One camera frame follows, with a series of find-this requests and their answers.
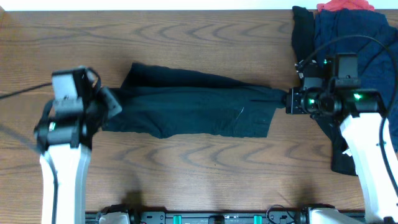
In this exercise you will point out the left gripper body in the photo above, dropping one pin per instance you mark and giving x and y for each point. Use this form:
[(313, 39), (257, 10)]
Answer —
[(105, 106)]

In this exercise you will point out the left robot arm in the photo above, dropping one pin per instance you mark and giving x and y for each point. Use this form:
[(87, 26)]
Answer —
[(64, 137)]

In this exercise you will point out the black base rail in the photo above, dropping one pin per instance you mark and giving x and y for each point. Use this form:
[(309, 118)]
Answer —
[(313, 213)]

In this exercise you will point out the black shorts with white waistband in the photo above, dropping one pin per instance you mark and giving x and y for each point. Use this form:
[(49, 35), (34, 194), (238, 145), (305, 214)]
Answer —
[(164, 102)]

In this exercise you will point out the black garment under pile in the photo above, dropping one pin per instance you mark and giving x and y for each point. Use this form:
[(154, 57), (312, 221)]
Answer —
[(303, 45)]

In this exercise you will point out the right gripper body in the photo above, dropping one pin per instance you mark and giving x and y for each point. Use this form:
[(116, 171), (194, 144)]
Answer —
[(304, 102)]

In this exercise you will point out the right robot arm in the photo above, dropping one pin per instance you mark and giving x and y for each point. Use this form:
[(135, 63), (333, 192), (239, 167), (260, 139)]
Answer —
[(362, 121)]

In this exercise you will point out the navy blue garment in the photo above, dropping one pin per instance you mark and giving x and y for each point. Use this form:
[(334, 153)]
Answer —
[(373, 33)]

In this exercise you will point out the red garment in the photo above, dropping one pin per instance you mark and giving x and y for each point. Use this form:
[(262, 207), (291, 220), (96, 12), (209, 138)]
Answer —
[(337, 5)]

